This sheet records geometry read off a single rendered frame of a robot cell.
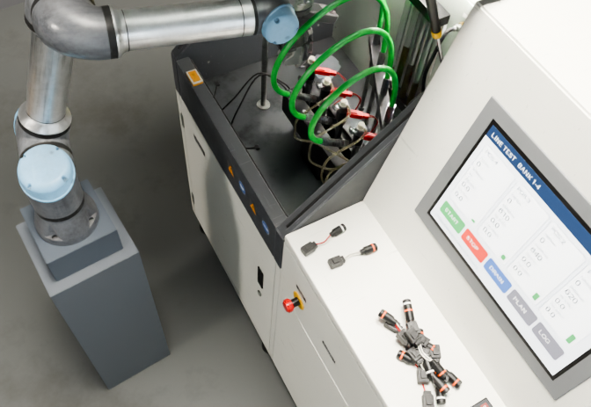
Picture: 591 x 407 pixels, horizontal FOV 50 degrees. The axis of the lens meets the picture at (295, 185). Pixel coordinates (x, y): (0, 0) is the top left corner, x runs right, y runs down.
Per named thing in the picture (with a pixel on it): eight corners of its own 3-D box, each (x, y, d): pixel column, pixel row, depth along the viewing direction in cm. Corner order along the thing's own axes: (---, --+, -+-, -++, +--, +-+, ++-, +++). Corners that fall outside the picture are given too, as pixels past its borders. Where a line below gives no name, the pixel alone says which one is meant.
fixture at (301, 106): (280, 125, 188) (282, 90, 175) (310, 113, 191) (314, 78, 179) (339, 214, 172) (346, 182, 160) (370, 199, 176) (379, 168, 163)
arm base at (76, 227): (50, 256, 153) (39, 236, 144) (26, 210, 159) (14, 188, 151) (109, 228, 158) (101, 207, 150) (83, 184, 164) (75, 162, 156)
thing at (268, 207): (180, 97, 197) (175, 60, 184) (193, 92, 198) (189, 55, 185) (273, 258, 168) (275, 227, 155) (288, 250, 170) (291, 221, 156)
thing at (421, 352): (366, 321, 140) (370, 310, 135) (405, 300, 143) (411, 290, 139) (426, 416, 129) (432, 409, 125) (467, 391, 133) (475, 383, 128)
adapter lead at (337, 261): (331, 270, 146) (331, 265, 145) (326, 262, 147) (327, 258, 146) (377, 251, 150) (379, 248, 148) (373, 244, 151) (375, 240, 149)
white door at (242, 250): (193, 209, 255) (177, 95, 198) (198, 207, 255) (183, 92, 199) (266, 350, 225) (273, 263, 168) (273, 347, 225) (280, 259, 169)
